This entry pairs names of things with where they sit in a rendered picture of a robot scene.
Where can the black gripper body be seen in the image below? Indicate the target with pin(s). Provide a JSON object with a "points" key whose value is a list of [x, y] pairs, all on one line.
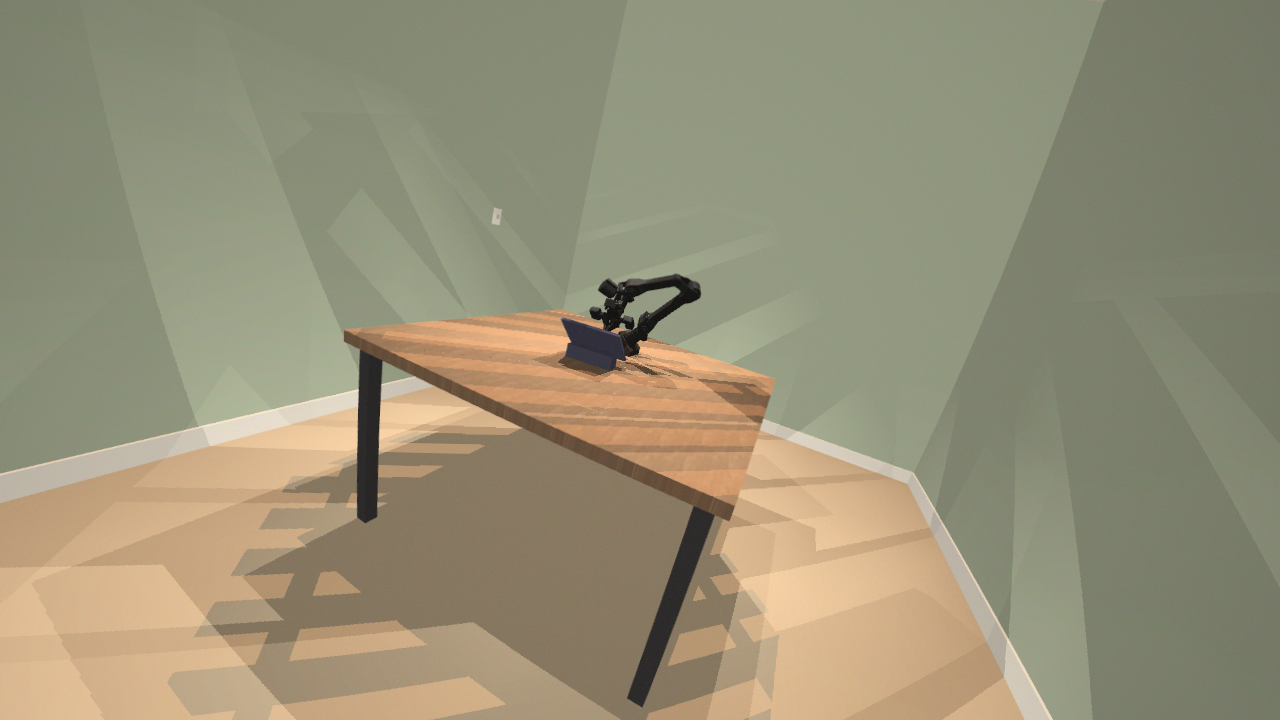
{"points": [[628, 321]]}

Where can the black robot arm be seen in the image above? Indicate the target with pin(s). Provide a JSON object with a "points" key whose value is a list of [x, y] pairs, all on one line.
{"points": [[690, 292]]}

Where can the lavender switch panel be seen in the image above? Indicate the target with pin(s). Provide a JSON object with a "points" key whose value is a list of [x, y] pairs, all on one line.
{"points": [[593, 345]]}

